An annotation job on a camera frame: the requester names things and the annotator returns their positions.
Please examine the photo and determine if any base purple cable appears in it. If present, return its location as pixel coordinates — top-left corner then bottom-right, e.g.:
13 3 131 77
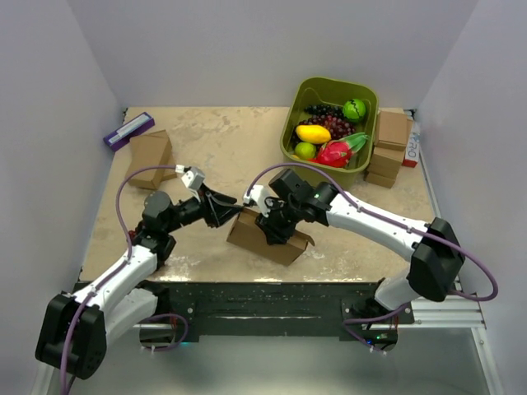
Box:
341 306 415 354
140 313 190 353

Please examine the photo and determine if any white red carton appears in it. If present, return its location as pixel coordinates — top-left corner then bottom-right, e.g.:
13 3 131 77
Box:
402 121 421 168

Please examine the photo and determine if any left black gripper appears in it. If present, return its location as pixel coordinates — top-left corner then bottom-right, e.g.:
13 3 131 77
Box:
165 184 242 234

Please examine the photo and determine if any folded cardboard box top right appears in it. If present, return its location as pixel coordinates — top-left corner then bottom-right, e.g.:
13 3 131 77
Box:
374 110 413 151

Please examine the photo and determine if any folded cardboard box left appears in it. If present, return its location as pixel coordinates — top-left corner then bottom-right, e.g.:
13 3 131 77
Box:
126 130 177 190

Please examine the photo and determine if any folded cardboard box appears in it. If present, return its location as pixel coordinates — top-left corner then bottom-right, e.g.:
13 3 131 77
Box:
364 146 404 188
374 110 413 151
126 130 177 190

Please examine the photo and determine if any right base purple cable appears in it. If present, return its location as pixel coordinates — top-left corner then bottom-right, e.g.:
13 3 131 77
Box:
341 306 415 354

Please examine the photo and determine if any yellow mango toy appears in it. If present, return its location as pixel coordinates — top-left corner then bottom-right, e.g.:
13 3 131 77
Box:
296 124 332 145

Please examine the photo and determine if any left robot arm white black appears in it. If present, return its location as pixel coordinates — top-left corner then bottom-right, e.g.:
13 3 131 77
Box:
35 185 242 379

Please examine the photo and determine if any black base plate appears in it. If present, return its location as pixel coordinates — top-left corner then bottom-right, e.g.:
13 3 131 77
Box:
73 280 415 343

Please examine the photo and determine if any purple rectangular box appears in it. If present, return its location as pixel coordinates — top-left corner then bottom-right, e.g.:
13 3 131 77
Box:
103 112 155 152

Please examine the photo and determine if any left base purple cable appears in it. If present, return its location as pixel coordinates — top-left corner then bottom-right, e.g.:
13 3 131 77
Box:
140 313 190 353

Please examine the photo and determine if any brown cardboard paper box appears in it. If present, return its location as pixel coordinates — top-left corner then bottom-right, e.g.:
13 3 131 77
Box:
225 206 316 267

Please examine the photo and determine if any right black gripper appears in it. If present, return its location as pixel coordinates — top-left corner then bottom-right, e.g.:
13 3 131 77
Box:
255 198 303 245

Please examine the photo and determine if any red grape bunch in basket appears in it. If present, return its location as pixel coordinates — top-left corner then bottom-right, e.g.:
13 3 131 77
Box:
298 115 356 140

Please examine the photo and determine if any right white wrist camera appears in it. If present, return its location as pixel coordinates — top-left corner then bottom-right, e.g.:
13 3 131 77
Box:
242 184 271 217

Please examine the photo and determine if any green lime toy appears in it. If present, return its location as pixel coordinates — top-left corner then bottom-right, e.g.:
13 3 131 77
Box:
294 142 317 160

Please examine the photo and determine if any green plastic basket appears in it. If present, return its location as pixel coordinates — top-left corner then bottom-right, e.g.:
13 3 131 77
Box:
279 77 379 190

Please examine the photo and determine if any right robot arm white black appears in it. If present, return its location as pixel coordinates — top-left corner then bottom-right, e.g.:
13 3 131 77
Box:
244 169 465 323

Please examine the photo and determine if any green round melon toy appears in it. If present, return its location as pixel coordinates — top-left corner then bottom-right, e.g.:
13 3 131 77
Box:
342 99 366 123

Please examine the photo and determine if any folded cardboard box lower right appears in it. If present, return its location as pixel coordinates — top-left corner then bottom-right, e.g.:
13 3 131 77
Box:
364 146 404 188

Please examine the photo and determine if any dark purple grape bunch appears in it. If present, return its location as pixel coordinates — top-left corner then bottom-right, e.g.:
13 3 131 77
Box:
304 104 343 118

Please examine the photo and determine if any pink dragon fruit toy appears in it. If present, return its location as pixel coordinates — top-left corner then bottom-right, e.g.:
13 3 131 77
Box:
314 132 370 168

